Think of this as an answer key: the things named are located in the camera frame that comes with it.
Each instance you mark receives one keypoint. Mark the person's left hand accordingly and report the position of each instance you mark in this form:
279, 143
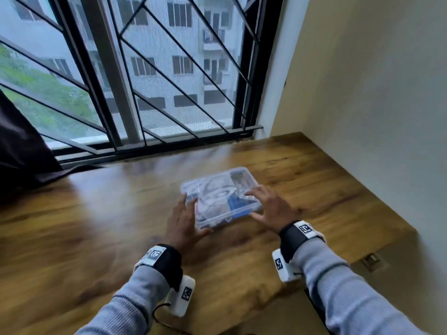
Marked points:
181, 230

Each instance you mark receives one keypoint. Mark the person's right hand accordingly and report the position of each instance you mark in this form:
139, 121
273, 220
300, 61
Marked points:
276, 212

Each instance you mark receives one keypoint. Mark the clear plastic medicine box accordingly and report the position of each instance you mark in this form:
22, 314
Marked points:
220, 195

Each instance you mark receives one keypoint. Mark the person's left forearm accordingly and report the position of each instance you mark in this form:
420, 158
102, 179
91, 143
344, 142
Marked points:
132, 303

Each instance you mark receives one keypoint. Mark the person's right forearm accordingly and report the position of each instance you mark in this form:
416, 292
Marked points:
349, 293

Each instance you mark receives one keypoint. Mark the small metal plate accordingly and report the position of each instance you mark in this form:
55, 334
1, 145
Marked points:
372, 260

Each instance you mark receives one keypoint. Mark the grey window sash bar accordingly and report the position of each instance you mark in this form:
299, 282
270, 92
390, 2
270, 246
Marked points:
111, 73

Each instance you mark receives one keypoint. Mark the dark curtain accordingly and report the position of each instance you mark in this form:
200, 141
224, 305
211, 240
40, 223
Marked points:
24, 153

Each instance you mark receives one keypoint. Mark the grey apartment building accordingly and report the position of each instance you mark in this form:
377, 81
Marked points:
157, 41

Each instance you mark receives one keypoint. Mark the green tree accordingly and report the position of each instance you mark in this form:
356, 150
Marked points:
42, 90

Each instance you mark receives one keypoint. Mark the black metal window grille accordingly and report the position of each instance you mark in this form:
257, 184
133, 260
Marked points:
43, 62

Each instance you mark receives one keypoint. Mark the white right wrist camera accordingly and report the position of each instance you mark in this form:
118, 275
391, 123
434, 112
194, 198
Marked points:
283, 266

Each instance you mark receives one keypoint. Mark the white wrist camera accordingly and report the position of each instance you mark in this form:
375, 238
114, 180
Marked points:
181, 296
283, 266

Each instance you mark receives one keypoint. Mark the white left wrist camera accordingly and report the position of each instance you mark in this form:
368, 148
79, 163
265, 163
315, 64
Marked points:
181, 296

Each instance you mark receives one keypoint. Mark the black window frame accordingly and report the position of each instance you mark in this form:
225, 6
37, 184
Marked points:
87, 76

